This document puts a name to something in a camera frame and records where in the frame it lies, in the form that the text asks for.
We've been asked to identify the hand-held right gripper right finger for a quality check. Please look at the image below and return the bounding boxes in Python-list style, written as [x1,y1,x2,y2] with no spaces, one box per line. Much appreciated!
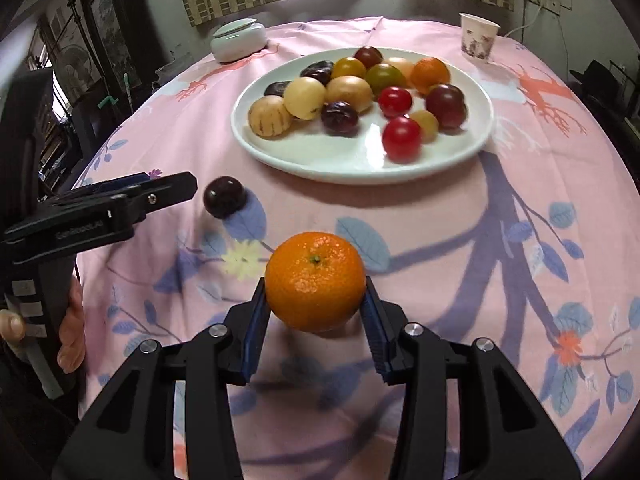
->
[360,276,583,480]

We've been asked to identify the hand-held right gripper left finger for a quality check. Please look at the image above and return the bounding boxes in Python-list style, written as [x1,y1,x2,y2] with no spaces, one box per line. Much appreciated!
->
[52,276,271,480]

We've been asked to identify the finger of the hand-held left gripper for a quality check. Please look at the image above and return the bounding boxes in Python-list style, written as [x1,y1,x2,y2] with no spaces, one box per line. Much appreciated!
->
[119,171,199,222]
[70,172,151,199]

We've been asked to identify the small dark plum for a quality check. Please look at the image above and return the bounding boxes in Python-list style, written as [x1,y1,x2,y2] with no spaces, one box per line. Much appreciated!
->
[320,101,360,137]
[203,176,248,219]

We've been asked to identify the orange mandarin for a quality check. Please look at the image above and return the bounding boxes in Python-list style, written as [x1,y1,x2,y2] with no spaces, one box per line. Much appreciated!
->
[264,231,367,333]
[410,57,452,96]

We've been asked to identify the striped pepino melon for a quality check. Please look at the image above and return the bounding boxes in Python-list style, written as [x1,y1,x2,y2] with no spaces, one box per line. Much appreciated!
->
[248,95,293,138]

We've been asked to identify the white oval plate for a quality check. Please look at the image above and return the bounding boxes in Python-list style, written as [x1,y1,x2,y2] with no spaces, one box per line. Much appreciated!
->
[230,46,496,185]

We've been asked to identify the pale yellow apple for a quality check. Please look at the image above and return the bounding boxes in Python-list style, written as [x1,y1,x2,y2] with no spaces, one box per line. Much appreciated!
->
[283,76,327,121]

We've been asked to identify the red tomato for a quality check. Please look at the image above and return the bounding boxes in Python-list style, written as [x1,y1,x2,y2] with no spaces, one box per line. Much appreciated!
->
[382,116,422,163]
[377,86,413,118]

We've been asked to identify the small yellow plum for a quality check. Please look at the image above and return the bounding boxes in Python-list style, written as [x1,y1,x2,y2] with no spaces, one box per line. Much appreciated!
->
[410,110,440,143]

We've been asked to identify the yellow pear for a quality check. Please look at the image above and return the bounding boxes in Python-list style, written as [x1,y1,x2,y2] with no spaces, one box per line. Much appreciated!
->
[325,75,374,113]

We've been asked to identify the red purple plum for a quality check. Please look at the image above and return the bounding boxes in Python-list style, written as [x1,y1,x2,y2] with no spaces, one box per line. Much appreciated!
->
[353,46,384,70]
[425,84,469,129]

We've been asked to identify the green yellow tomato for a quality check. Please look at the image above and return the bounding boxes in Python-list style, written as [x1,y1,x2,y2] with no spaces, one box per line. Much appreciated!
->
[365,63,408,92]

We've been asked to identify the pale yellow peach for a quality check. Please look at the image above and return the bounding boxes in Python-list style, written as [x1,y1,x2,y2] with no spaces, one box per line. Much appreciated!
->
[385,56,416,78]

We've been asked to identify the person's left hand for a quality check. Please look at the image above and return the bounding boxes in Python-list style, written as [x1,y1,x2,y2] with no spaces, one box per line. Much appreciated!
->
[0,277,87,375]

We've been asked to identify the pink leaf-print tablecloth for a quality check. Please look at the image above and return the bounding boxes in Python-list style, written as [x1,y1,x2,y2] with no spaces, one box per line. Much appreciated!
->
[75,17,640,480]

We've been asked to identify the standing electric fan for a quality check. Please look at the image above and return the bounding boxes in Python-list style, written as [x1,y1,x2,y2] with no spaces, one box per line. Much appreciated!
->
[57,44,97,88]

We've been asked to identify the pale green lidded jar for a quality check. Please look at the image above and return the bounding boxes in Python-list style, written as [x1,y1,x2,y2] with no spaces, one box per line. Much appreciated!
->
[210,18,267,63]

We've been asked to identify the floral paper cup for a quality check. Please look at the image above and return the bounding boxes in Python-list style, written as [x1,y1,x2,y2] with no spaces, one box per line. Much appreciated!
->
[459,12,501,64]

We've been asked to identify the dark framed wall picture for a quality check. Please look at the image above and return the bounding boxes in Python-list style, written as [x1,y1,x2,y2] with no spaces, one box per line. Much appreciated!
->
[77,0,151,91]

